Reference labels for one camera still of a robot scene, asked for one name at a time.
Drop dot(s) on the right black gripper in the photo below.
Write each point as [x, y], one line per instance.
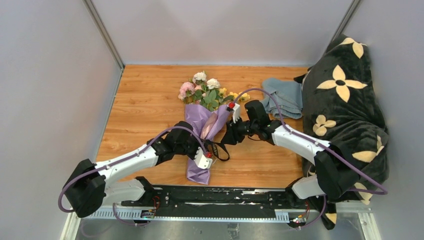
[232, 136]

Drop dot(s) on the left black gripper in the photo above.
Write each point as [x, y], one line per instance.
[194, 138]

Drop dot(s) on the yellow fake flower stem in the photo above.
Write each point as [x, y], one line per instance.
[223, 96]

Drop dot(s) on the pink wrapping paper sheet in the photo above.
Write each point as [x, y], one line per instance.
[206, 124]

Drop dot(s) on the pink fake flower stem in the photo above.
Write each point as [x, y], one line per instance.
[186, 92]

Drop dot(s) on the white fake rose stem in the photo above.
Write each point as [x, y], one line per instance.
[207, 92]

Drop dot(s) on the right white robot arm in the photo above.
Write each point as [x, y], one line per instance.
[314, 155]

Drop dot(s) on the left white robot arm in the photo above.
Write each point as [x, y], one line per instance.
[96, 184]

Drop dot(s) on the light blue cloth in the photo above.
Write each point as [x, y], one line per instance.
[288, 96]

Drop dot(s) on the dark floral blanket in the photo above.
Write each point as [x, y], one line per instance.
[340, 106]

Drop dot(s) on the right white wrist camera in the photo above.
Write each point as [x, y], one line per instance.
[236, 111]

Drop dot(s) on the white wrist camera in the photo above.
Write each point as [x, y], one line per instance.
[202, 160]
[236, 111]

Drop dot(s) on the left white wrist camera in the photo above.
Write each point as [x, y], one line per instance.
[202, 160]

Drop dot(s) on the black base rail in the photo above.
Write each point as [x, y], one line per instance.
[213, 203]

